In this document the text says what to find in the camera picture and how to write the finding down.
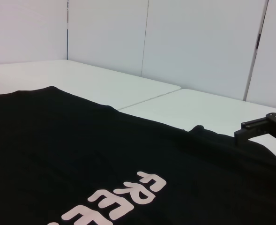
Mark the black t-shirt with FREE print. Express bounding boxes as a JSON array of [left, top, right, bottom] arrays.
[[0, 86, 276, 225]]

